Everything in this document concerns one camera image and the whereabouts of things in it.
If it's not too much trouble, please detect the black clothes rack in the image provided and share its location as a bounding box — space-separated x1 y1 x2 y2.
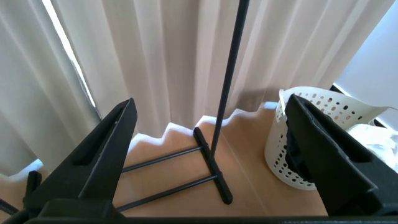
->
0 0 251 216

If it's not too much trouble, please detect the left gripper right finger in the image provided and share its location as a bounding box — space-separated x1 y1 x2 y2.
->
284 93 398 217

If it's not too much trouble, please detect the black garment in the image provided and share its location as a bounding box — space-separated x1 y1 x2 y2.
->
284 123 315 184

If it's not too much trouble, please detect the beige curtain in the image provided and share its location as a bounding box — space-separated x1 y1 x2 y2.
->
0 0 396 177

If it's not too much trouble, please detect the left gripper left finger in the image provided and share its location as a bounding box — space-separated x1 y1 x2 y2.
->
24 98 138 218

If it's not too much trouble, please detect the white laundry basket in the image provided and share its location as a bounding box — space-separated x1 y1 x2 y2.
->
264 86 391 191

